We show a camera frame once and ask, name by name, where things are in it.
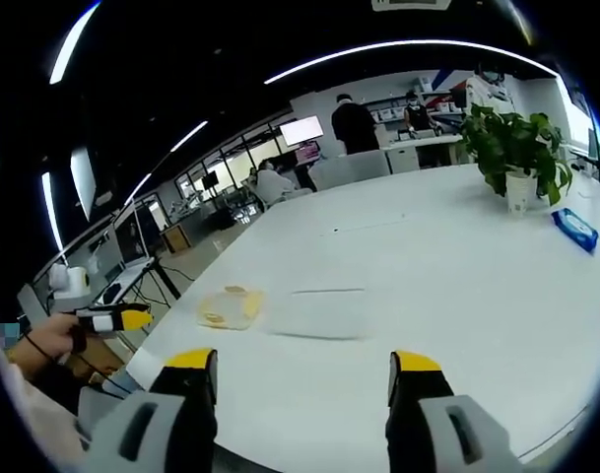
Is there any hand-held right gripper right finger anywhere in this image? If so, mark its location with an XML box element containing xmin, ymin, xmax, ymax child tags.
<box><xmin>384</xmin><ymin>349</ymin><xmax>523</xmax><ymax>473</ymax></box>

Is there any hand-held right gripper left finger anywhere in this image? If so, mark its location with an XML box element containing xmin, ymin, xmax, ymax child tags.
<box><xmin>85</xmin><ymin>347</ymin><xmax>220</xmax><ymax>473</ymax></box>

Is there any person's left hand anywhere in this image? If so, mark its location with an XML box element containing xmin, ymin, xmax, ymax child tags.
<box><xmin>7</xmin><ymin>313</ymin><xmax>87</xmax><ymax>367</ymax></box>

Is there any white side desk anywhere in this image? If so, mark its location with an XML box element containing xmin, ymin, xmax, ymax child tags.
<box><xmin>93</xmin><ymin>256</ymin><xmax>159</xmax><ymax>303</ymax></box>

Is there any white round device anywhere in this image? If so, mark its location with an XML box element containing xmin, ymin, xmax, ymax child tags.
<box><xmin>46</xmin><ymin>262</ymin><xmax>93</xmax><ymax>301</ymax></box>

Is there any open laptop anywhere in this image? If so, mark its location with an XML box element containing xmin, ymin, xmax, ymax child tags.
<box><xmin>112</xmin><ymin>205</ymin><xmax>157</xmax><ymax>278</ymax></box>

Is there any ceiling light strip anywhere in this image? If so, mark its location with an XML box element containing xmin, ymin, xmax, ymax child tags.
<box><xmin>48</xmin><ymin>1</ymin><xmax>102</xmax><ymax>86</ymax></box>
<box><xmin>169</xmin><ymin>119</ymin><xmax>210</xmax><ymax>154</ymax></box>
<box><xmin>263</xmin><ymin>39</ymin><xmax>561</xmax><ymax>86</ymax></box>
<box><xmin>40</xmin><ymin>170</ymin><xmax>65</xmax><ymax>253</ymax></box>

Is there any clear plastic sheet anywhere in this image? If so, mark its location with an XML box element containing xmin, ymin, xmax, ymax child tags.
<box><xmin>265</xmin><ymin>287</ymin><xmax>370</xmax><ymax>342</ymax></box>

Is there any blue wet wipes packet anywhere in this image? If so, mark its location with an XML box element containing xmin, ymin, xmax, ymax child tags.
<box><xmin>550</xmin><ymin>207</ymin><xmax>600</xmax><ymax>254</ymax></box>

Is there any pink lit monitor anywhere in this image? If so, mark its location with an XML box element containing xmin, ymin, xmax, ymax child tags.
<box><xmin>295</xmin><ymin>141</ymin><xmax>322</xmax><ymax>168</ymax></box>

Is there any white lit monitor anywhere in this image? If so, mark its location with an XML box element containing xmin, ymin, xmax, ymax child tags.
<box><xmin>279</xmin><ymin>114</ymin><xmax>326</xmax><ymax>148</ymax></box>

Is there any grey office chair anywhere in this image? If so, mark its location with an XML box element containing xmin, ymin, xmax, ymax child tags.
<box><xmin>308</xmin><ymin>148</ymin><xmax>392</xmax><ymax>193</ymax></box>

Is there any white counter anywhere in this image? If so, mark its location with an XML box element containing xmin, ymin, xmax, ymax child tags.
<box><xmin>379</xmin><ymin>133</ymin><xmax>467</xmax><ymax>174</ymax></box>

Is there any green potted plant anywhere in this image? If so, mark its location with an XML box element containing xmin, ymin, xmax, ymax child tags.
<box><xmin>457</xmin><ymin>101</ymin><xmax>575</xmax><ymax>217</ymax></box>

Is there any black cable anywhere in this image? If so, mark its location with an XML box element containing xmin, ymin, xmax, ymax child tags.
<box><xmin>22</xmin><ymin>330</ymin><xmax>136</xmax><ymax>396</ymax></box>

